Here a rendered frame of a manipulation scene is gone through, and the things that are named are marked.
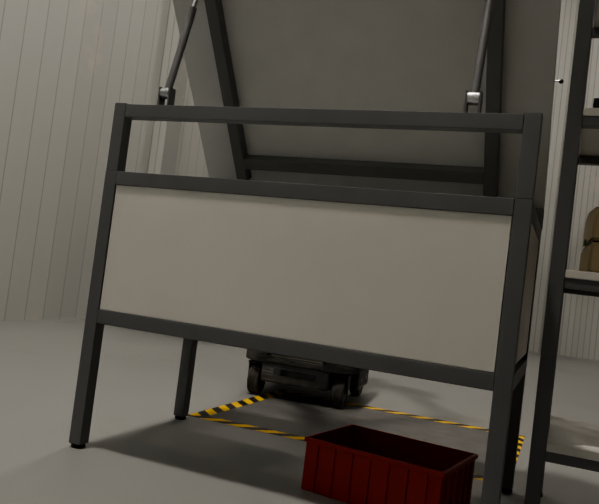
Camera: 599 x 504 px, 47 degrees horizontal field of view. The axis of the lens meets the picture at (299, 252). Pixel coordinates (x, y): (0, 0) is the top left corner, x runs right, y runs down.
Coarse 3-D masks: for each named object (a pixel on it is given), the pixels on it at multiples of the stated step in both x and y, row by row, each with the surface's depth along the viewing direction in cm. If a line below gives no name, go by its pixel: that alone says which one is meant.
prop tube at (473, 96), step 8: (488, 0) 169; (488, 8) 169; (488, 16) 168; (488, 24) 167; (480, 32) 168; (488, 32) 167; (480, 40) 166; (480, 48) 166; (480, 56) 165; (480, 64) 164; (480, 72) 163; (472, 80) 164; (480, 80) 163; (472, 88) 163; (472, 96) 161; (472, 104) 162
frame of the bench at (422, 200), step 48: (240, 192) 181; (288, 192) 176; (336, 192) 171; (384, 192) 167; (96, 240) 197; (528, 240) 154; (96, 288) 195; (96, 336) 195; (192, 336) 183; (240, 336) 178; (528, 336) 205; (480, 384) 155
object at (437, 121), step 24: (168, 96) 192; (480, 96) 161; (120, 120) 197; (144, 120) 198; (168, 120) 194; (192, 120) 190; (216, 120) 186; (240, 120) 183; (264, 120) 180; (288, 120) 178; (312, 120) 175; (336, 120) 173; (360, 120) 171; (384, 120) 168; (408, 120) 166; (432, 120) 164; (456, 120) 162; (480, 120) 160; (504, 120) 158; (528, 120) 156; (120, 144) 197; (528, 144) 155; (120, 168) 198; (528, 168) 155; (528, 192) 154
